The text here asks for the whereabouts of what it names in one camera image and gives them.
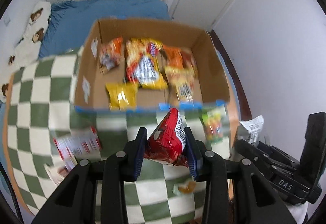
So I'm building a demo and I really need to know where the beige chocolate wafer packet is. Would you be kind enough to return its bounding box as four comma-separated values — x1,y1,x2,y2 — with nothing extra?
44,163,69,186

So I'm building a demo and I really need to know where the white grey snack packet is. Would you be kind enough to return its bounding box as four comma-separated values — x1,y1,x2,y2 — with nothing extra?
237,115,264,147

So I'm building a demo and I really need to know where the red white biscuit packet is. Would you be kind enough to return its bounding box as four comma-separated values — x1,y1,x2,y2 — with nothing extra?
54,127,102,162

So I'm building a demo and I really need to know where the orange jelly cup packet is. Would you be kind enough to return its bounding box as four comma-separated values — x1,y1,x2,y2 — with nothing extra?
172,179,197,196

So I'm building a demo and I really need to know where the colourful candy ball bag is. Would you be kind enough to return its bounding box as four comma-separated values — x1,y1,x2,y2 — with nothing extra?
202,106,226,142

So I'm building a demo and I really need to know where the small red snack packet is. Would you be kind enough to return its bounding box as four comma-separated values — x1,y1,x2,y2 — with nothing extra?
144,108,188,167

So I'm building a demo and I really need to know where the yellow snack packet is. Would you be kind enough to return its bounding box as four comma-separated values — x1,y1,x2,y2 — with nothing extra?
106,83,138,110

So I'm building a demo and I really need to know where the orange snack packet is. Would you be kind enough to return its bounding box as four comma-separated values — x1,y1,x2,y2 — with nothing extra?
163,45,198,106

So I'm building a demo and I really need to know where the yellow Sedaap noodle packet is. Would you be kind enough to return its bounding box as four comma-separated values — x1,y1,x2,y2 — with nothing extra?
126,38,167,90

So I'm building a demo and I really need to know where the green white checkered mat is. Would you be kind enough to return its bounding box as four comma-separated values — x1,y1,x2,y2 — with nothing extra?
6,49,205,223

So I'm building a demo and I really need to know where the cardboard milk carton box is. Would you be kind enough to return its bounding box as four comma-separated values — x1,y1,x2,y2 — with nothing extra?
74,19,229,113

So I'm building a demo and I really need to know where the bear print pillow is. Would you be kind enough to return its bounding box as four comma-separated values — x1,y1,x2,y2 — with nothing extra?
1,1,51,103

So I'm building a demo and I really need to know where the blue bed sheet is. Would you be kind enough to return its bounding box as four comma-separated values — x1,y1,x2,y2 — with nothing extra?
37,0,171,59

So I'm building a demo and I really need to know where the black cable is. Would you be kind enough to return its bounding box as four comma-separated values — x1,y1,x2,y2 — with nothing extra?
0,162,25,224

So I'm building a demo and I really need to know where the white wall socket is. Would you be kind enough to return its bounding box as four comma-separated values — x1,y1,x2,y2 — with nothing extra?
4,17,11,26

